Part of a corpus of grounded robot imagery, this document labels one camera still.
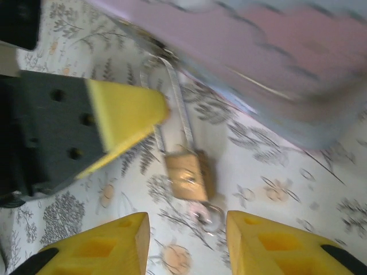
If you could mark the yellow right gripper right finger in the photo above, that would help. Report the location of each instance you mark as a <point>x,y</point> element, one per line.
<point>275,249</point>

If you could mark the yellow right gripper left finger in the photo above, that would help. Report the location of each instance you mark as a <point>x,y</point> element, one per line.
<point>100,252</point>

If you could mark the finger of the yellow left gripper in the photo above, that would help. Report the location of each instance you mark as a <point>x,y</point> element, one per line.
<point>126,114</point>

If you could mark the brass padlock with long shackle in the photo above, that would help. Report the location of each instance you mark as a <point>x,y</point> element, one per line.
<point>189,177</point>

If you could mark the floral print tablecloth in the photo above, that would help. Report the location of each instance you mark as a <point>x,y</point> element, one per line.
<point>258,183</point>

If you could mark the metal hasp latch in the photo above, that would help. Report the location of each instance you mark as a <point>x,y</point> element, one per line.
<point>149,40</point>

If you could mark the pink box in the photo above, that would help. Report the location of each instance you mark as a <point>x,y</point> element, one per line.
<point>258,57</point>

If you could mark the black and white camera box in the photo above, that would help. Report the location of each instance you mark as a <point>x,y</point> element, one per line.
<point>17,23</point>

